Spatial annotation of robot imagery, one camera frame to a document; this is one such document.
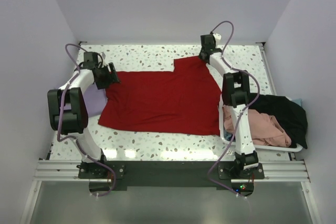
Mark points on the light blue garment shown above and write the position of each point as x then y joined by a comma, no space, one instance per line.
298,102

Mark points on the folded lavender t shirt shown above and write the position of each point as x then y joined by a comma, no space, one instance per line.
92,100

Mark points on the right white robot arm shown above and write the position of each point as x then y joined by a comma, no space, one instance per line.
235,96

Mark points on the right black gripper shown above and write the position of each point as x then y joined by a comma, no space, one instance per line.
200,56

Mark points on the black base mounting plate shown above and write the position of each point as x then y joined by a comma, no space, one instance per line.
121,175

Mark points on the white laundry basket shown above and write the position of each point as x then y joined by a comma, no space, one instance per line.
231,142

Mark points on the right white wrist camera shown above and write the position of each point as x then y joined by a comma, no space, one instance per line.
217,37

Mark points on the aluminium frame rail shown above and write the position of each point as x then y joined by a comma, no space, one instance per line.
172,192

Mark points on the black t shirt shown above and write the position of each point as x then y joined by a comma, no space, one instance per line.
291,116

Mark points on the red t shirt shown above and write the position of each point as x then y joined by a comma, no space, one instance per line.
182,101

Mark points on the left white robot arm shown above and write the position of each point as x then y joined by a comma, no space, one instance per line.
77,131

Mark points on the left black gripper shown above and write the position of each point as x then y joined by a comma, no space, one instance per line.
105,84

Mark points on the pink t shirt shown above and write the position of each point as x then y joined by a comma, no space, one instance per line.
265,129

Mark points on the dark blue garment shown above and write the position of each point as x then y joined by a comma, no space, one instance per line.
227,136

